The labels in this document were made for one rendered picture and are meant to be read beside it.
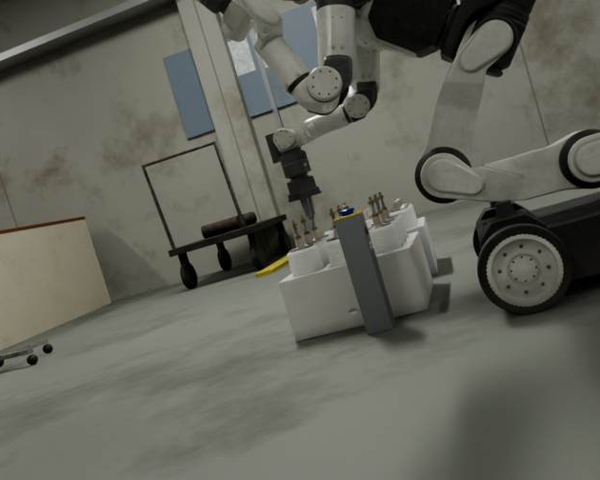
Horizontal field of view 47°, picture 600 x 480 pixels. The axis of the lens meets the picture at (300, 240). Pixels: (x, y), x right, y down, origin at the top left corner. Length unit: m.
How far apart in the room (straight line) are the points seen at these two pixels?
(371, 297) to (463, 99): 0.55
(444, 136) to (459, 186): 0.14
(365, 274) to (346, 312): 0.20
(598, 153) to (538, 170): 0.14
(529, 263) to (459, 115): 0.43
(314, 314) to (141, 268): 4.61
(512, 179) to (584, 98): 4.07
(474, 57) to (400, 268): 0.58
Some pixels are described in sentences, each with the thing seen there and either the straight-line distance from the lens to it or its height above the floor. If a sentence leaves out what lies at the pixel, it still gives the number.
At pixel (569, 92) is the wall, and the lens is 5.81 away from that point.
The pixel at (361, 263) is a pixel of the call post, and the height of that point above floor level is 0.19.
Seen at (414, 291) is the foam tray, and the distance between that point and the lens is 1.91.
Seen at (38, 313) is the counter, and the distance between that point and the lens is 5.60.
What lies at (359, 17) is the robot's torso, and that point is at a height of 0.77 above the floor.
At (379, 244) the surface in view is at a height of 0.21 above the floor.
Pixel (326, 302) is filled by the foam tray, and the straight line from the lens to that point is 1.95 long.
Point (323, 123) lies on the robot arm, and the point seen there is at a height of 0.60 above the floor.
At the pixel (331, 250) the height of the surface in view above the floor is 0.23.
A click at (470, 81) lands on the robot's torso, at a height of 0.55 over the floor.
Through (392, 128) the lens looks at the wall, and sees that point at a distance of 5.76.
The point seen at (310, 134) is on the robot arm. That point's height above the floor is 0.58.
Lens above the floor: 0.38
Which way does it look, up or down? 3 degrees down
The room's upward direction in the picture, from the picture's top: 17 degrees counter-clockwise
